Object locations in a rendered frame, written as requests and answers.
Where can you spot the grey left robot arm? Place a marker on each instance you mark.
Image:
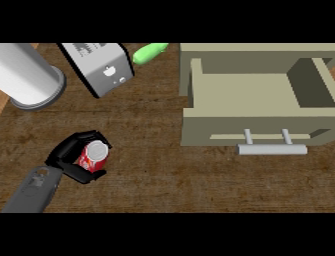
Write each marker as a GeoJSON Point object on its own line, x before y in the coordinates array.
{"type": "Point", "coordinates": [31, 191]}

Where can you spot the green vegetable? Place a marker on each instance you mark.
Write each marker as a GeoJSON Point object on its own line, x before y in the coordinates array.
{"type": "Point", "coordinates": [148, 52]}

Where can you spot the white cylindrical container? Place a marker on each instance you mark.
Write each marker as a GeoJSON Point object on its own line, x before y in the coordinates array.
{"type": "Point", "coordinates": [16, 73]}

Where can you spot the red soda can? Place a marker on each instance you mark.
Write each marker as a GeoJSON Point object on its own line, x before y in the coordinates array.
{"type": "Point", "coordinates": [93, 156]}

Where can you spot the beige open drawer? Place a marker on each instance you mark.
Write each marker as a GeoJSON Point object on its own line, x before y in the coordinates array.
{"type": "Point", "coordinates": [252, 100]}

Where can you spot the grey box appliance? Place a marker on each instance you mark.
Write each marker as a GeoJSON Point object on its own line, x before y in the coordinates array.
{"type": "Point", "coordinates": [100, 68]}

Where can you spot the beige drawer cabinet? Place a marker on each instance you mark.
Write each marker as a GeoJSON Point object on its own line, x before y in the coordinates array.
{"type": "Point", "coordinates": [252, 53]}

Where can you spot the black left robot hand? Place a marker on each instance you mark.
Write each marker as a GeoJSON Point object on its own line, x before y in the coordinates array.
{"type": "Point", "coordinates": [63, 153]}

